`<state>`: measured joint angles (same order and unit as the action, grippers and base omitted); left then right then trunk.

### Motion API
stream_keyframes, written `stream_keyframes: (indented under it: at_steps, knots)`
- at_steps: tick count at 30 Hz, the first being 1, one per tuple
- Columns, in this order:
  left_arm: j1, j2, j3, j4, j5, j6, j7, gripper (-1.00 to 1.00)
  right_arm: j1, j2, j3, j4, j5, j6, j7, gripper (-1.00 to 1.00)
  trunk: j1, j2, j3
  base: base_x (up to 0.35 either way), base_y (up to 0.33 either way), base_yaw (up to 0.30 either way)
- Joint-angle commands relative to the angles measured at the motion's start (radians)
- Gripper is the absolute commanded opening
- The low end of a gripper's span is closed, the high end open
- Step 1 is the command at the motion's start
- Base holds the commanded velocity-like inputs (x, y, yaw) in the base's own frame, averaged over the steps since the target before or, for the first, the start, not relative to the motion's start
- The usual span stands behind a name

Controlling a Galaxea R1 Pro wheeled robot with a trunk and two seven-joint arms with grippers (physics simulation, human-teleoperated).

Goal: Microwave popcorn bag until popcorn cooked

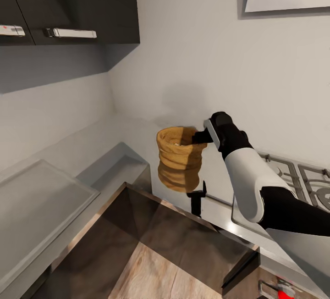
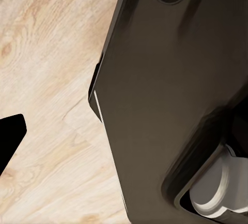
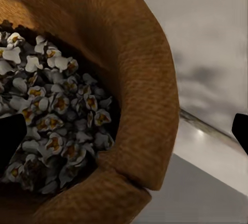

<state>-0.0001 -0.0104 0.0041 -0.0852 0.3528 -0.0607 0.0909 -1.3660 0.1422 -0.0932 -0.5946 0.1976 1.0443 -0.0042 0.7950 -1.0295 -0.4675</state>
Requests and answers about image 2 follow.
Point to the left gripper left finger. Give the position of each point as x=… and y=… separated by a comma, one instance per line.
x=12, y=131

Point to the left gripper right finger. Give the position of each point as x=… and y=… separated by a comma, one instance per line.
x=240, y=130

